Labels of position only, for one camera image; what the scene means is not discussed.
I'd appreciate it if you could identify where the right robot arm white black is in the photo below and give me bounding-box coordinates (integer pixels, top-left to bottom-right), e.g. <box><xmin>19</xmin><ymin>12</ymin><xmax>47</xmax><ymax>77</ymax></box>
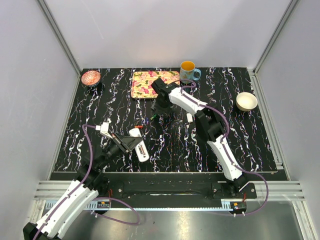
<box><xmin>151</xmin><ymin>78</ymin><xmax>248</xmax><ymax>198</ymax></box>

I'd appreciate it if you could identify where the white remote control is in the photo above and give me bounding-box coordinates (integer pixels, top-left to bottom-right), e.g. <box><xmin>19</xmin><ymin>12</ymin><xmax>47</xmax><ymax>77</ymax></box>
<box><xmin>129</xmin><ymin>128</ymin><xmax>150</xmax><ymax>163</ymax></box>

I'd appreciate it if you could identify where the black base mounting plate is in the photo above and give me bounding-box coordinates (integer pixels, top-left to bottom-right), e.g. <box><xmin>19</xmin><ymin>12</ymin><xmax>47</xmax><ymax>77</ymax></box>
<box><xmin>106</xmin><ymin>180</ymin><xmax>257</xmax><ymax>200</ymax></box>

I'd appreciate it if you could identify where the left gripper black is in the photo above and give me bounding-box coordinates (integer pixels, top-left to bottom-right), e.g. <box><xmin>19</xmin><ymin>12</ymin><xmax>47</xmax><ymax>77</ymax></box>
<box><xmin>98</xmin><ymin>131</ymin><xmax>143</xmax><ymax>170</ymax></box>

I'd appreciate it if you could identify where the white battery cover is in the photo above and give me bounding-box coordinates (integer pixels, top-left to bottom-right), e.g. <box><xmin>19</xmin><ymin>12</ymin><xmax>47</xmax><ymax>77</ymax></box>
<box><xmin>186</xmin><ymin>113</ymin><xmax>193</xmax><ymax>123</ymax></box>

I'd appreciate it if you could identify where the red patterned bowl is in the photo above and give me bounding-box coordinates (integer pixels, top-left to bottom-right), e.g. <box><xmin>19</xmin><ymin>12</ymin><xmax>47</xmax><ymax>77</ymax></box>
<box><xmin>81</xmin><ymin>70</ymin><xmax>101</xmax><ymax>86</ymax></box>

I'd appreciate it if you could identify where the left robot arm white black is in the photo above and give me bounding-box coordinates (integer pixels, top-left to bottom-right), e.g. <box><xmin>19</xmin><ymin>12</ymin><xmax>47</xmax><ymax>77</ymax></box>
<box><xmin>22</xmin><ymin>133</ymin><xmax>143</xmax><ymax>240</ymax></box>

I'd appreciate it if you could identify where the floral yellow tray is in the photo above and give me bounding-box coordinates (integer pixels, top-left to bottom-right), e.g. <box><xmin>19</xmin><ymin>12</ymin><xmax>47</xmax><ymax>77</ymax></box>
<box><xmin>131</xmin><ymin>71</ymin><xmax>180</xmax><ymax>99</ymax></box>

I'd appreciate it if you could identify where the red orange battery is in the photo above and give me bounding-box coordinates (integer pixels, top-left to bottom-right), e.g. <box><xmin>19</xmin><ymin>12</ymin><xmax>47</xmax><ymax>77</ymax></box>
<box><xmin>138</xmin><ymin>145</ymin><xmax>146</xmax><ymax>156</ymax></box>

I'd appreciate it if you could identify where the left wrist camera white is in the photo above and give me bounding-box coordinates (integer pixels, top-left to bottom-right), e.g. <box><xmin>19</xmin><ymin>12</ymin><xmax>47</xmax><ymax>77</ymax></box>
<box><xmin>95</xmin><ymin>121</ymin><xmax>112</xmax><ymax>139</ymax></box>

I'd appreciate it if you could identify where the cream white bowl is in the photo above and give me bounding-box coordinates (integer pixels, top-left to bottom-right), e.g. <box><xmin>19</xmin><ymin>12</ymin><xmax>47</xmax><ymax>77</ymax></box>
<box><xmin>236</xmin><ymin>92</ymin><xmax>258</xmax><ymax>112</ymax></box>

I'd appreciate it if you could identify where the blue mug yellow inside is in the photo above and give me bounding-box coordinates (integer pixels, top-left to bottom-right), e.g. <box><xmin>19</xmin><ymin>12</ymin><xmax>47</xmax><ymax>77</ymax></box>
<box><xmin>179</xmin><ymin>60</ymin><xmax>202</xmax><ymax>83</ymax></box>

